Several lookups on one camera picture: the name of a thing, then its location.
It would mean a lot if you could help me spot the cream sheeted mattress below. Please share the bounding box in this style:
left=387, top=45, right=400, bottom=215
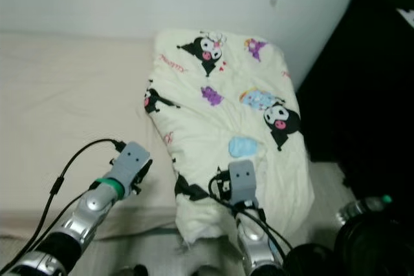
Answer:
left=0, top=30, right=186, bottom=239

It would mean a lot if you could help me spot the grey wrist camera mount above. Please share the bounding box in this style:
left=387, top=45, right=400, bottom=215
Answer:
left=228, top=160, right=257, bottom=206
left=113, top=141, right=151, bottom=189

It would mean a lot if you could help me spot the black standing fan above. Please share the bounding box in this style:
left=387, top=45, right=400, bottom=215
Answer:
left=285, top=211, right=414, bottom=276

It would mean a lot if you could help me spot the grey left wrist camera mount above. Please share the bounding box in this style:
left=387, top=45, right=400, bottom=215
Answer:
left=113, top=141, right=151, bottom=189

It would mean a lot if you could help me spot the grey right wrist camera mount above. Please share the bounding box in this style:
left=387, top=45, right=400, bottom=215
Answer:
left=228, top=160, right=257, bottom=206

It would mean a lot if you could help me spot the cream cartoon print blanket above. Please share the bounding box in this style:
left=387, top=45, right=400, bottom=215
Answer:
left=144, top=28, right=315, bottom=248

